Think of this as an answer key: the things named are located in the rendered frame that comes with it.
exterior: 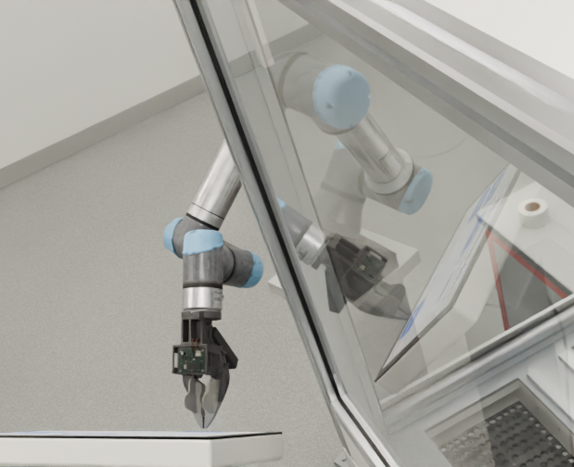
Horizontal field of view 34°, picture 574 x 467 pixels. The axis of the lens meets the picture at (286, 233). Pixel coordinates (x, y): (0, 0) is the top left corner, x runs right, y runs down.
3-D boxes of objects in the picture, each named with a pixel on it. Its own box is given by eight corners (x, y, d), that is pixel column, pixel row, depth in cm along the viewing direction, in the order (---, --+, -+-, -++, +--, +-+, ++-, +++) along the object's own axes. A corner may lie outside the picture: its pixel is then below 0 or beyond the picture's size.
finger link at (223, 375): (202, 401, 171) (202, 354, 173) (206, 401, 173) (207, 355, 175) (225, 401, 170) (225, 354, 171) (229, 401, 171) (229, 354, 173)
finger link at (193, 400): (177, 429, 168) (178, 377, 169) (192, 428, 173) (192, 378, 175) (192, 429, 167) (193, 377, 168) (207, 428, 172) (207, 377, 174)
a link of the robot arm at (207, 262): (234, 233, 178) (206, 226, 171) (234, 290, 176) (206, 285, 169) (202, 237, 182) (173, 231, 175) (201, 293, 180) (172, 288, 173)
